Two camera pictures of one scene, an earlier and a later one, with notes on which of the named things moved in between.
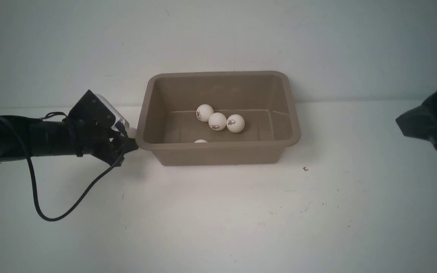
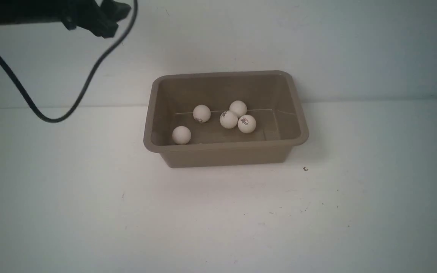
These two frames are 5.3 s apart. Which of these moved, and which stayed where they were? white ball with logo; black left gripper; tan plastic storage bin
Moved: black left gripper; white ball with logo
Stayed: tan plastic storage bin
